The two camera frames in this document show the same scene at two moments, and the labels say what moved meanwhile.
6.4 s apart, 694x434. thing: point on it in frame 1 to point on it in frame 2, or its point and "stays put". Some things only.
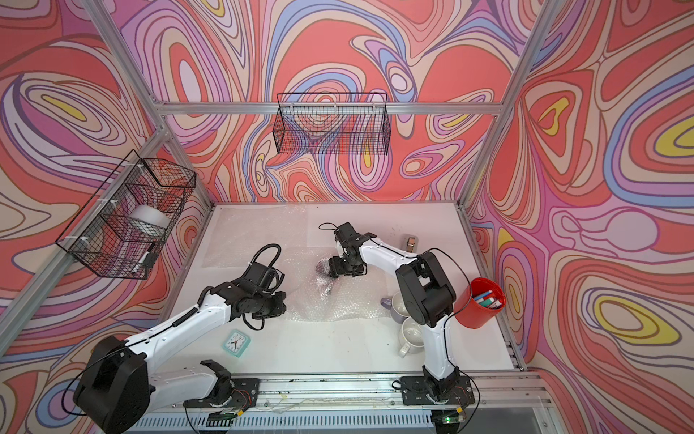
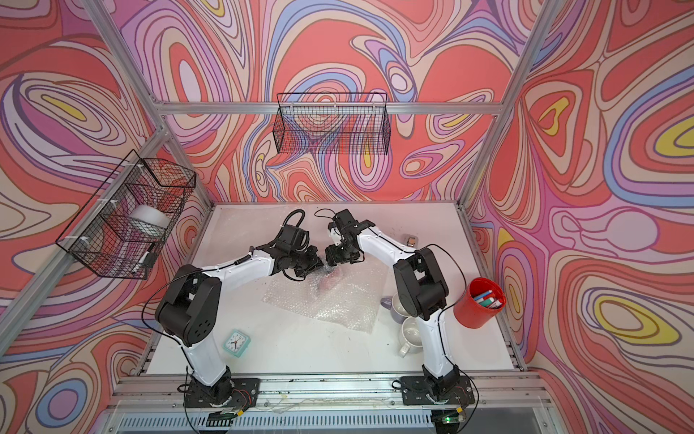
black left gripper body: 269,306 to 304,263
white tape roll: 149,219 stays put
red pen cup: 480,304 stays put
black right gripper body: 344,266 to 342,254
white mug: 412,334 stays put
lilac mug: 397,305 stays put
